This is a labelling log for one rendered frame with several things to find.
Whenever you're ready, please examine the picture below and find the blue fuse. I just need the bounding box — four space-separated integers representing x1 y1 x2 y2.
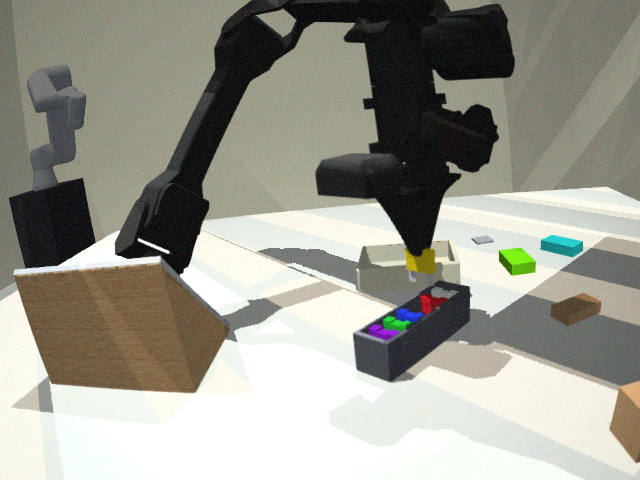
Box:
397 308 426 323

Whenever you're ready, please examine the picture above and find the cyan rectangular block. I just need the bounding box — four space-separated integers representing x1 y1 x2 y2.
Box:
541 235 583 257

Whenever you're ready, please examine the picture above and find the yellow blade fuse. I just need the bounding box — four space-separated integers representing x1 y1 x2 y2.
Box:
405 247 436 286

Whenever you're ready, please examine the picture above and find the lime green rectangular block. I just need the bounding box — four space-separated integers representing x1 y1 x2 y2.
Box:
499 248 536 276

